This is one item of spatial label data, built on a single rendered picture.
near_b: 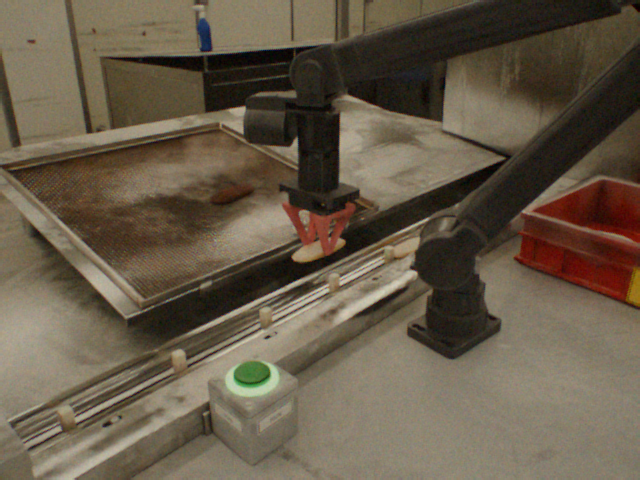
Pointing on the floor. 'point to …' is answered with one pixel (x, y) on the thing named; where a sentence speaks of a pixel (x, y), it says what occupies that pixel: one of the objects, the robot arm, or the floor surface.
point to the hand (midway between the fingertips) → (318, 245)
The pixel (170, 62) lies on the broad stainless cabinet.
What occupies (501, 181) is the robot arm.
